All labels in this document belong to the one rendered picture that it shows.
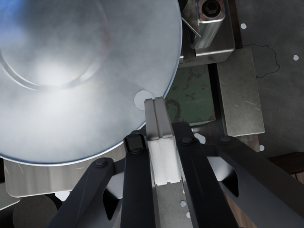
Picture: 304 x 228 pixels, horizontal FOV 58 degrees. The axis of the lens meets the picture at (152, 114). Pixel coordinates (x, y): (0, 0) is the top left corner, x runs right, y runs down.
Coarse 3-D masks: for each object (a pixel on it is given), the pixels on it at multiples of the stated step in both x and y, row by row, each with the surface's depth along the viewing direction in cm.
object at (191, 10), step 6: (192, 0) 30; (186, 6) 30; (192, 6) 30; (186, 12) 30; (192, 12) 30; (186, 18) 30; (192, 18) 30; (192, 24) 30; (198, 24) 30; (192, 30) 30; (198, 30) 30; (198, 36) 30
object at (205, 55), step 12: (180, 0) 40; (180, 12) 40; (228, 12) 38; (228, 24) 38; (216, 36) 38; (228, 36) 38; (192, 48) 40; (204, 48) 38; (216, 48) 38; (228, 48) 38; (180, 60) 40; (192, 60) 40; (204, 60) 41; (216, 60) 42
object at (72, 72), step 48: (0, 0) 31; (48, 0) 31; (96, 0) 31; (144, 0) 31; (0, 48) 30; (48, 48) 30; (96, 48) 30; (144, 48) 30; (0, 96) 30; (48, 96) 30; (96, 96) 30; (0, 144) 30; (48, 144) 30; (96, 144) 30
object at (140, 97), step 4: (140, 92) 30; (144, 92) 30; (148, 92) 30; (136, 96) 30; (140, 96) 30; (144, 96) 30; (148, 96) 30; (152, 96) 30; (136, 100) 30; (140, 100) 30; (144, 100) 30; (136, 104) 30; (140, 104) 30; (140, 108) 30; (144, 108) 30
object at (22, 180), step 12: (120, 144) 30; (108, 156) 30; (120, 156) 30; (12, 168) 30; (24, 168) 30; (36, 168) 30; (48, 168) 30; (60, 168) 30; (72, 168) 30; (84, 168) 30; (12, 180) 30; (24, 180) 30; (36, 180) 30; (48, 180) 30; (60, 180) 30; (72, 180) 30; (12, 192) 30; (24, 192) 30; (36, 192) 30; (48, 192) 30
